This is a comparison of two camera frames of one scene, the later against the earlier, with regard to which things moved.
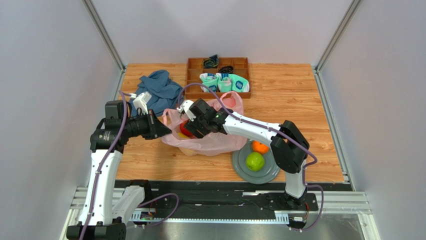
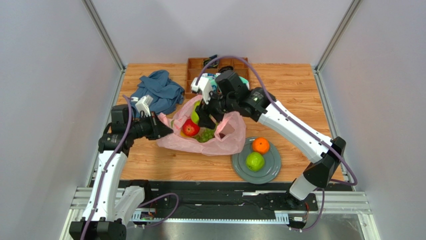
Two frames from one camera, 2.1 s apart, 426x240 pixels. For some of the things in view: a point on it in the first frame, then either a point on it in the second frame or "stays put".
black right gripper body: x=199 y=123 -> x=213 y=106
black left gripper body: x=151 y=132 stays put
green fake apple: x=254 y=161 stays put
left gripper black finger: x=161 y=129 stays put
